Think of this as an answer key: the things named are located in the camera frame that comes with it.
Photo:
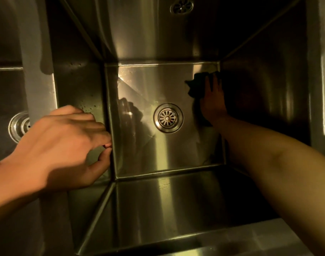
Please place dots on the person's right hand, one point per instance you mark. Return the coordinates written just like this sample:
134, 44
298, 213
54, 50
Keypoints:
213, 103

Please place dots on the person's left hand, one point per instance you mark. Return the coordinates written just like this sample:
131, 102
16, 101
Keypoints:
55, 146

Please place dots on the person's left middle finger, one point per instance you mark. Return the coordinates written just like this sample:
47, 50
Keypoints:
91, 125

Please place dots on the person's left thumb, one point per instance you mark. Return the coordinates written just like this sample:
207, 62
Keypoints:
100, 163

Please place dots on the person's right fingers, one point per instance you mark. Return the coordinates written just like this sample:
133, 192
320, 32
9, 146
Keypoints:
213, 83

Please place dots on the person's left little finger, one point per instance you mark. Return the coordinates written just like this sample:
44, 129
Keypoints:
66, 109

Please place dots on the dark cleaning cloth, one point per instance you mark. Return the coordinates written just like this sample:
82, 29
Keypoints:
196, 85

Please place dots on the person's right forearm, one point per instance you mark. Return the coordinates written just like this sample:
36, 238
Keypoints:
279, 170

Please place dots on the person's left forearm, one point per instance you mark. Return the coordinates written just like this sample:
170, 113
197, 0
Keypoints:
10, 183

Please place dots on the round metal drain strainer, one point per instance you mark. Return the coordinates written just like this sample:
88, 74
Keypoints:
168, 118
18, 125

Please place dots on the stainless steel sink basin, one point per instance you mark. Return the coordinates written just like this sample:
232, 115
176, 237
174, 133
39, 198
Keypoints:
157, 205
5, 85

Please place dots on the oval metal overflow cover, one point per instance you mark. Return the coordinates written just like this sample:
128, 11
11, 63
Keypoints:
181, 6

